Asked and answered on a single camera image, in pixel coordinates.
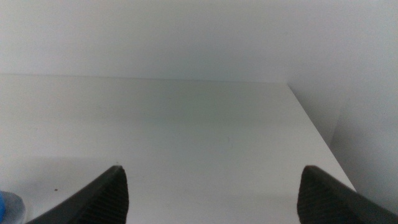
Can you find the round grey cup mat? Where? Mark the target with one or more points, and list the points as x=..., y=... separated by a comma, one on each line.
x=15, y=207

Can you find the blue plastic cup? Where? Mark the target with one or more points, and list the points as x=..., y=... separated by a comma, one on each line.
x=1, y=203

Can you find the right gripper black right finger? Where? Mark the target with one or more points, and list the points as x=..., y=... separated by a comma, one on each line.
x=326, y=202

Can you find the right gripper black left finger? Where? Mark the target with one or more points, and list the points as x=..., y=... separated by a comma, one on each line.
x=102, y=199

